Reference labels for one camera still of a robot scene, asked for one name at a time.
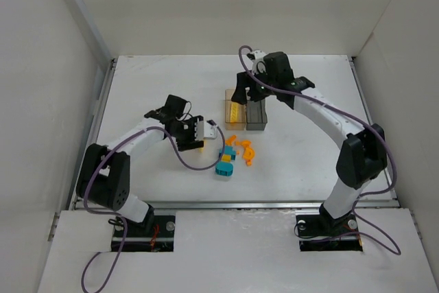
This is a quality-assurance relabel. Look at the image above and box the teal rounded lego brick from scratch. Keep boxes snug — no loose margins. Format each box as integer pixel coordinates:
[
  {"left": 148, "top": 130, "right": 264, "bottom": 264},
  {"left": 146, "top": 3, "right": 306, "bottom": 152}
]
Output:
[{"left": 215, "top": 161, "right": 234, "bottom": 177}]

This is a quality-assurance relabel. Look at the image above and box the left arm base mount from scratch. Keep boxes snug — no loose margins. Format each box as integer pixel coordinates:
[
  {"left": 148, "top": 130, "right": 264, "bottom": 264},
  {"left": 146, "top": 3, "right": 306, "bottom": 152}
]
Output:
[{"left": 108, "top": 215, "right": 176, "bottom": 253}]

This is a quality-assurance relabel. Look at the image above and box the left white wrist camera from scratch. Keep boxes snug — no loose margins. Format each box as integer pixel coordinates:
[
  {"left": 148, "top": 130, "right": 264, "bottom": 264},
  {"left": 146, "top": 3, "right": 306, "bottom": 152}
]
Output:
[{"left": 195, "top": 116, "right": 218, "bottom": 141}]

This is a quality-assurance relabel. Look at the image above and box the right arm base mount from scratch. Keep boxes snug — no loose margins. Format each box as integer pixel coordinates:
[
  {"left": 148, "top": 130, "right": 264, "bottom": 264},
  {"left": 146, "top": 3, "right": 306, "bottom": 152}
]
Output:
[{"left": 294, "top": 214, "right": 363, "bottom": 252}]

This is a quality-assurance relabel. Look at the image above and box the orange transparent container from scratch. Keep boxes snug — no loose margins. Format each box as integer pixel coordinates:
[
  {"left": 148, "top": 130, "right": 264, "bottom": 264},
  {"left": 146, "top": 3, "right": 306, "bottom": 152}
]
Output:
[{"left": 224, "top": 89, "right": 246, "bottom": 131}]

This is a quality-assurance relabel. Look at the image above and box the orange long lego brick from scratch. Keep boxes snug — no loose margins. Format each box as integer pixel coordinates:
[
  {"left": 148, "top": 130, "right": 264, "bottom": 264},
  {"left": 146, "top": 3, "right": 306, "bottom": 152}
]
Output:
[{"left": 225, "top": 134, "right": 237, "bottom": 146}]

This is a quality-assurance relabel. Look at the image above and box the small yellow square lego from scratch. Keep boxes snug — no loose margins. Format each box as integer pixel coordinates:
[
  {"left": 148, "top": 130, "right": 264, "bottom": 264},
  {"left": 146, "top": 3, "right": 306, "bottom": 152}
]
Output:
[{"left": 222, "top": 154, "right": 231, "bottom": 163}]

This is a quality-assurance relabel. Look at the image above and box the orange curved lego piece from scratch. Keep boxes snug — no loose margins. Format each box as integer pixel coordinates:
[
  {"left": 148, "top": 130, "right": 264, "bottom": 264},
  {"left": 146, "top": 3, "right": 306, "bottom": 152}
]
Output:
[{"left": 240, "top": 140, "right": 252, "bottom": 148}]

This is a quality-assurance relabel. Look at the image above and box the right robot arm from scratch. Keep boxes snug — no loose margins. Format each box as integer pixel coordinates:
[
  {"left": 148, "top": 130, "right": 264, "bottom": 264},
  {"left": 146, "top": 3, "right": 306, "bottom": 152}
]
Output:
[{"left": 232, "top": 47, "right": 388, "bottom": 232}]

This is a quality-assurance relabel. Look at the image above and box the translucent yellow lego brick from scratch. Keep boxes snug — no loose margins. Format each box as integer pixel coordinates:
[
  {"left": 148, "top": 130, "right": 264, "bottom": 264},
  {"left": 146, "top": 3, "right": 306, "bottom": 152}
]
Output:
[{"left": 229, "top": 102, "right": 242, "bottom": 124}]

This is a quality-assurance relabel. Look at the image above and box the aluminium front rail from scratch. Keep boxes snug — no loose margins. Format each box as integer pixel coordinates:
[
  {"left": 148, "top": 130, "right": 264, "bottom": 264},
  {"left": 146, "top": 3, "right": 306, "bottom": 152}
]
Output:
[{"left": 68, "top": 198, "right": 401, "bottom": 211}]

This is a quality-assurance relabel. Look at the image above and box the orange arch lego piece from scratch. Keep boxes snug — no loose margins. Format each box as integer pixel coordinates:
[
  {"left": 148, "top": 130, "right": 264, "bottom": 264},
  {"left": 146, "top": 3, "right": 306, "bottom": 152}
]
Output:
[{"left": 242, "top": 146, "right": 255, "bottom": 161}]

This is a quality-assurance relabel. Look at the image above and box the teal cross lego brick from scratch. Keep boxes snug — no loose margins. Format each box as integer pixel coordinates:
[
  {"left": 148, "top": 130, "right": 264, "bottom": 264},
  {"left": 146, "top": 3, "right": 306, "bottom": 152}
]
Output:
[{"left": 219, "top": 145, "right": 237, "bottom": 161}]

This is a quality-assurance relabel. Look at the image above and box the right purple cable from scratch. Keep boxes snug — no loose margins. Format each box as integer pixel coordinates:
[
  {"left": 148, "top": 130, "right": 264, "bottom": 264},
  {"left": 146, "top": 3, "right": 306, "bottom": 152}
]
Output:
[{"left": 238, "top": 45, "right": 402, "bottom": 256}]

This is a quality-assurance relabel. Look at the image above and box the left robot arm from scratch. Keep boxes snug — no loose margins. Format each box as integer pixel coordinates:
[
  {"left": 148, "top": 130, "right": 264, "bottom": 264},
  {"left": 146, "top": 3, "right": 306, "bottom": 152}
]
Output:
[{"left": 76, "top": 95, "right": 204, "bottom": 227}]

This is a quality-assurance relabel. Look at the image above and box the grey transparent container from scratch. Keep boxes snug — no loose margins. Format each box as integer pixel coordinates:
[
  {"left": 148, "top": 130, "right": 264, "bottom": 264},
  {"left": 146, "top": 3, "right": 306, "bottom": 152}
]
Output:
[{"left": 246, "top": 99, "right": 268, "bottom": 131}]

